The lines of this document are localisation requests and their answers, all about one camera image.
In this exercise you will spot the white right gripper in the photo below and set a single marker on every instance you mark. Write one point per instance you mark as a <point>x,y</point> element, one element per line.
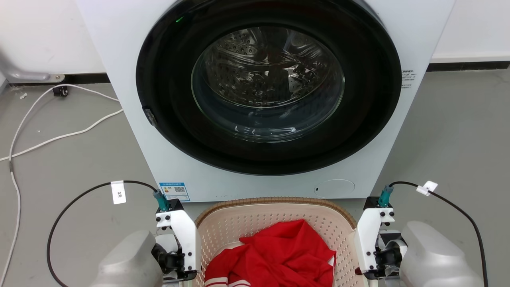
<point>366,239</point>

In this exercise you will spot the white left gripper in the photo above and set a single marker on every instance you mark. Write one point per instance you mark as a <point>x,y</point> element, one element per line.
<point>185,235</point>

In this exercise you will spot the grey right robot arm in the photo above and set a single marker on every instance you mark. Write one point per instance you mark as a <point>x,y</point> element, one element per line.
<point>434,255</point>

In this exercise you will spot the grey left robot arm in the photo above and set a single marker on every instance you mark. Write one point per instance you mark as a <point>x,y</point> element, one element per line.
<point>127,261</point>

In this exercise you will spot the beige perforated laundry basket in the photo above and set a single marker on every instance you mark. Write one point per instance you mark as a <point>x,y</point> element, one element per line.
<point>227,227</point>

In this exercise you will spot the blue energy label sticker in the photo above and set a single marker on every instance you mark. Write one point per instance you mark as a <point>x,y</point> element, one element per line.
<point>174,191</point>

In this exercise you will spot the round white filter cover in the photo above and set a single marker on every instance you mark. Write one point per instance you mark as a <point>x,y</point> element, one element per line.
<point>334,188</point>

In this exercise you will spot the red garment with white stripes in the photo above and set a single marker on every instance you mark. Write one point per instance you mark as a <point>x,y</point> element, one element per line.
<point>279,259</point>

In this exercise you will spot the black round glass washer door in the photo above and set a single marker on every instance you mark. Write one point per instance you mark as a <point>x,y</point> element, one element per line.
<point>171,135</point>

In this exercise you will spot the white front-load washing machine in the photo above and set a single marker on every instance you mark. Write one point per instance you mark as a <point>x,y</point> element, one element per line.
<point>131,99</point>

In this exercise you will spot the small black text label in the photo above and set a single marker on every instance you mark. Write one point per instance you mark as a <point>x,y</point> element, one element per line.
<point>407,78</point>

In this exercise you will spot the steel washer drum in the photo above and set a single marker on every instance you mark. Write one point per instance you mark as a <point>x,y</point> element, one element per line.
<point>255,67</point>

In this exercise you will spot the small black floor clip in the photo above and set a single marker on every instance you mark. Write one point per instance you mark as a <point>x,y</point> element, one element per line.
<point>60,91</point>

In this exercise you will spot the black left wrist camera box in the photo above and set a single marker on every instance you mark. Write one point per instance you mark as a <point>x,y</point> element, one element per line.
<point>174,205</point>

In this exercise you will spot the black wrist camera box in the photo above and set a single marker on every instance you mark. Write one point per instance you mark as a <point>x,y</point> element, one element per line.
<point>372,202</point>
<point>174,205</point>

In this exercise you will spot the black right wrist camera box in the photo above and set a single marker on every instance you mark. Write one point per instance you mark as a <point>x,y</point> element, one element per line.
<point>372,202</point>

